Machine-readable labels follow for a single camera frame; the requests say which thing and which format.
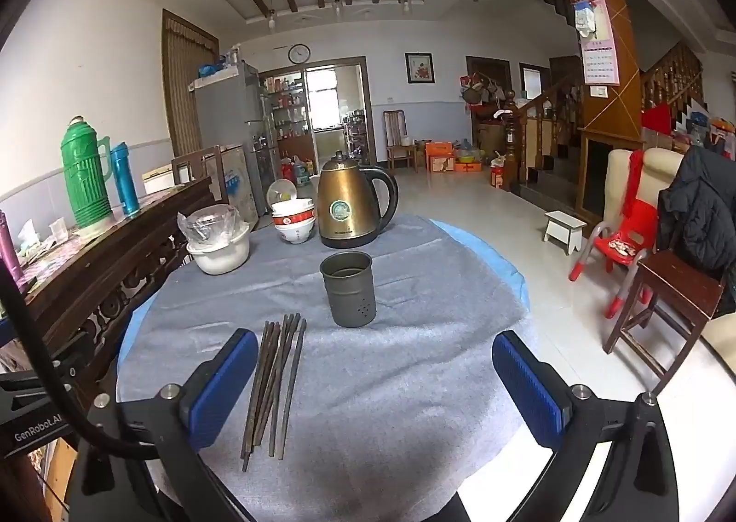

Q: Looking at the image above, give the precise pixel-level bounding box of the brown wooden door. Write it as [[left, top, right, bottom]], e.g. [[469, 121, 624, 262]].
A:
[[162, 9, 220, 158]]

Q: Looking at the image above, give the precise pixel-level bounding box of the red plastic child chair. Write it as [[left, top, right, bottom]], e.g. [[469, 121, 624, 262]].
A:
[[569, 200, 659, 319]]

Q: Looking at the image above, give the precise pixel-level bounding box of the red scarf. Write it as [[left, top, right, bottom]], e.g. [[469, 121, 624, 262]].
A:
[[624, 150, 645, 212]]

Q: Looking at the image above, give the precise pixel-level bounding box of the bunch of dark chopsticks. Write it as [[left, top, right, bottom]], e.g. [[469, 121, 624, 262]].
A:
[[240, 313, 307, 472]]

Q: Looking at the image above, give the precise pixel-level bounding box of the pink wall calendar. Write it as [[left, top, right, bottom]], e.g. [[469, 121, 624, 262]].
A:
[[575, 0, 622, 87]]

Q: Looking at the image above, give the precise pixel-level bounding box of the purple drinking bottle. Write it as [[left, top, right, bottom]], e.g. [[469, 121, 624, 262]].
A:
[[0, 212, 24, 293]]

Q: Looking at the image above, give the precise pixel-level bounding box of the grey perforated chopstick holder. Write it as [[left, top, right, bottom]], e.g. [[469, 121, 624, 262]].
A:
[[320, 252, 377, 328]]

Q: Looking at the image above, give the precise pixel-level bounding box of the white bowl red band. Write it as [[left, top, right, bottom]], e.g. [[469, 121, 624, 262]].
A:
[[272, 210, 317, 245]]

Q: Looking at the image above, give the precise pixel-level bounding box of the white basin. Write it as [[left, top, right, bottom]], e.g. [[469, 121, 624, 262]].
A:
[[187, 223, 252, 275]]

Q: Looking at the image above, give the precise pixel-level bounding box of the wooden chair with panel back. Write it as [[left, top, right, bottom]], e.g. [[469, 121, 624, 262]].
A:
[[171, 145, 231, 207]]

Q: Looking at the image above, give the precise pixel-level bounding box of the green thermos flask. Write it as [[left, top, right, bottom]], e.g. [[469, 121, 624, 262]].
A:
[[61, 118, 113, 229]]

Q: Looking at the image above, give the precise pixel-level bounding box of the framed wall picture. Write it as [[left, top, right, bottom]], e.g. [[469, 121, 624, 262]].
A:
[[405, 52, 435, 84]]

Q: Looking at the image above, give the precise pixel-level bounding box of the cream armchair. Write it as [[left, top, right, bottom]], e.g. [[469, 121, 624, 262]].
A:
[[606, 147, 685, 224]]

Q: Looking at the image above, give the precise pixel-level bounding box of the blue table cover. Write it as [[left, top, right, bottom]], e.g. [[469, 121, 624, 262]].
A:
[[118, 217, 530, 373]]

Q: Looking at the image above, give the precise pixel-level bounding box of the black cable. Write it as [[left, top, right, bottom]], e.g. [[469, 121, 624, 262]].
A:
[[0, 260, 159, 462]]

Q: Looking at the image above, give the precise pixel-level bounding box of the round table with grey cloth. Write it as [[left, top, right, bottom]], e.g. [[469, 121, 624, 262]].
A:
[[115, 214, 541, 522]]

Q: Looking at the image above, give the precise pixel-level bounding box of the gold electric kettle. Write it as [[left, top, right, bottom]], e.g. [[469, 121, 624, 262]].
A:
[[316, 150, 399, 248]]

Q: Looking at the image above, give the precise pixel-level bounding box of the carved dark wooden sideboard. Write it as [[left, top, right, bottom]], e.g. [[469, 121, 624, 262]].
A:
[[0, 175, 231, 385]]

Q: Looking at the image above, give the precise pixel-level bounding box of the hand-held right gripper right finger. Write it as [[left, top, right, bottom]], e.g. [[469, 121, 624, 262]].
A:
[[491, 329, 682, 522]]

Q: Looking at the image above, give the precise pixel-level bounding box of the grey refrigerator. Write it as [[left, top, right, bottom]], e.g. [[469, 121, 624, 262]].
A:
[[192, 62, 282, 218]]

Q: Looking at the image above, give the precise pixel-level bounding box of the small white stool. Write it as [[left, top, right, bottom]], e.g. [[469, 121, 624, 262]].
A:
[[543, 210, 588, 255]]

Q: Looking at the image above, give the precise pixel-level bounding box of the wooden staircase railing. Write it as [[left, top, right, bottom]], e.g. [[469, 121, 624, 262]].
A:
[[506, 42, 705, 201]]

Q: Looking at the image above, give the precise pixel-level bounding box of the white chest freezer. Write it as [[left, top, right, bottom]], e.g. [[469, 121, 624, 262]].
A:
[[143, 166, 175, 195]]

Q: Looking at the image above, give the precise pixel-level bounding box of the blue thermos bottle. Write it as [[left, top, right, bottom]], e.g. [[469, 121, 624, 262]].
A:
[[109, 141, 142, 216]]

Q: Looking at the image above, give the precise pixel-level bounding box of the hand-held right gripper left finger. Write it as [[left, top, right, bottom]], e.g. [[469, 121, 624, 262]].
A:
[[66, 328, 259, 522]]

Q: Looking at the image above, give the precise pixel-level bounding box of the dark wooden chair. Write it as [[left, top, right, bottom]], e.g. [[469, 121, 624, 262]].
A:
[[603, 249, 728, 393]]

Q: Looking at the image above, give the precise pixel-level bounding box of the orange cardboard box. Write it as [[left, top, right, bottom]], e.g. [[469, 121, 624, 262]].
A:
[[425, 141, 458, 173]]

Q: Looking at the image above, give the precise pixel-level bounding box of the brown wooden dining chair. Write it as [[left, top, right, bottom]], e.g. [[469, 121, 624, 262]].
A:
[[383, 109, 419, 173]]

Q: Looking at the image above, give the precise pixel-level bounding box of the dark padded jacket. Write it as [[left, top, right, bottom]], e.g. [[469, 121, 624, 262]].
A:
[[657, 145, 736, 316]]

